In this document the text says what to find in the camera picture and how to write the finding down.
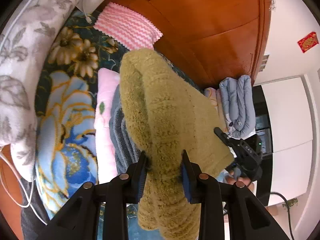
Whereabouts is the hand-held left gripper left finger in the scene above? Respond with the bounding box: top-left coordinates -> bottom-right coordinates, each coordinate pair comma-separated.
37,151 -> 148,240

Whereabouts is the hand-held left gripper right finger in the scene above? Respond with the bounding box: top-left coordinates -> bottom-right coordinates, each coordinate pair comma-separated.
181,150 -> 292,240

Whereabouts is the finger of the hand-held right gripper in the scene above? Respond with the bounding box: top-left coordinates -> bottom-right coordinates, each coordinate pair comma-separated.
214,127 -> 240,155

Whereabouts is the olive knit sweater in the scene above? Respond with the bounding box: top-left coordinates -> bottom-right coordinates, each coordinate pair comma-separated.
119,49 -> 235,240

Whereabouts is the person's right hand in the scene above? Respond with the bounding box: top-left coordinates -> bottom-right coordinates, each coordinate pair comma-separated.
225,172 -> 255,188

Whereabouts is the light blue quilt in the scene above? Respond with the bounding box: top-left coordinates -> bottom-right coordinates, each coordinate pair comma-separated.
219,75 -> 256,138

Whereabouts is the floral print quilt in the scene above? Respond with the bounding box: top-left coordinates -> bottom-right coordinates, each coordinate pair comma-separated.
204,87 -> 232,133

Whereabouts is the grey folded garment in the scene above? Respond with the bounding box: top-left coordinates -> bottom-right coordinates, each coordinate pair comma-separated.
109,85 -> 143,178

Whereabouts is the white wardrobe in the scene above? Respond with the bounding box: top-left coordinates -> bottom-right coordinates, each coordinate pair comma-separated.
252,76 -> 314,198

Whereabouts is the pink folded garment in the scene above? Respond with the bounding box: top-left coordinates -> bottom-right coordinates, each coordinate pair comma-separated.
94,69 -> 120,178

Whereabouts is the teal floral bedspread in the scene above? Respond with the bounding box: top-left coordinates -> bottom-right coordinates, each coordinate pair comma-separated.
34,10 -> 225,240

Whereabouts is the wooden headboard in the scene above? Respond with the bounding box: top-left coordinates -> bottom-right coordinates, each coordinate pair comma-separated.
99,0 -> 272,90

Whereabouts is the pink zigzag striped cloth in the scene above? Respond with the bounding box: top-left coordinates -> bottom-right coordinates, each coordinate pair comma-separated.
93,2 -> 163,51

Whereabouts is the white grey floral blanket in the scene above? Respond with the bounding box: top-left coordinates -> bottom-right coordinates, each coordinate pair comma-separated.
0,0 -> 95,183

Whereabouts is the black cable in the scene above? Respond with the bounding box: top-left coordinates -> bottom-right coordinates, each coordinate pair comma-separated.
269,191 -> 297,240

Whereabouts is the grey wall switch panel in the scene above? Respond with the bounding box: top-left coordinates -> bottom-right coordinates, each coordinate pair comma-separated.
259,54 -> 270,72

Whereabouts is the red wall decoration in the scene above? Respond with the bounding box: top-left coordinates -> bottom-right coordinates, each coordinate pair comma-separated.
297,31 -> 318,53

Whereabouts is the white charger cable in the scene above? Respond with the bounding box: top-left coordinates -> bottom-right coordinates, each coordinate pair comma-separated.
75,0 -> 94,24

